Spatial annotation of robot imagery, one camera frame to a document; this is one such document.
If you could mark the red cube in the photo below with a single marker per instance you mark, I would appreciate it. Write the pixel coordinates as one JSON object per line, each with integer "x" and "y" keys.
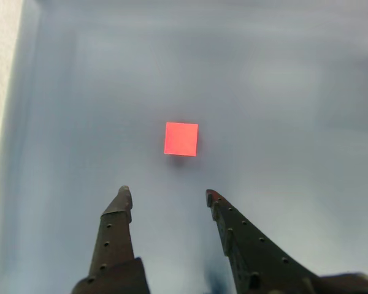
{"x": 181, "y": 139}

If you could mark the dark blue-grey table mat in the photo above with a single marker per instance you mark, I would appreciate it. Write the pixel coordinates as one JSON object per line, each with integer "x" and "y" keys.
{"x": 263, "y": 92}

